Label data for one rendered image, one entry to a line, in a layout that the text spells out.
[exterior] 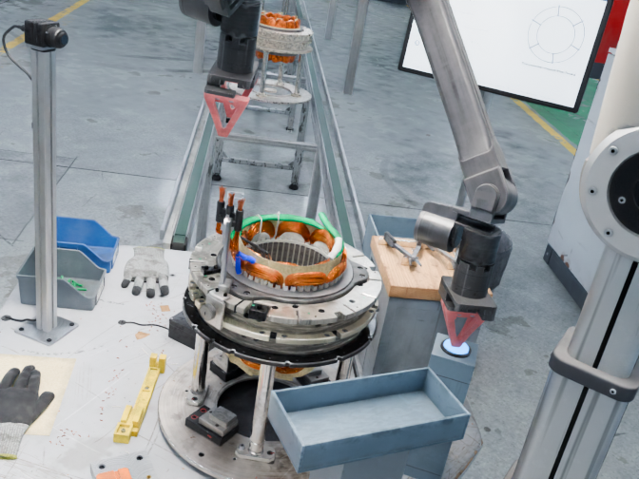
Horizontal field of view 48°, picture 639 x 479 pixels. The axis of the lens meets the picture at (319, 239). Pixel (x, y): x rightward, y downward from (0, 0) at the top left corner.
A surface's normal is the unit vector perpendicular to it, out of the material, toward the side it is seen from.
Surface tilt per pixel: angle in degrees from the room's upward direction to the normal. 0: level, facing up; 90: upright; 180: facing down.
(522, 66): 83
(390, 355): 90
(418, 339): 90
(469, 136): 72
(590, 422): 90
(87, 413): 0
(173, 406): 0
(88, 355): 0
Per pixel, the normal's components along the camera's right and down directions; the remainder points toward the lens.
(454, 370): -0.29, 0.37
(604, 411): -0.54, 0.29
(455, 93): -0.44, 0.01
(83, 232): 0.09, 0.42
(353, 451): 0.40, 0.45
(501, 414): 0.15, -0.89
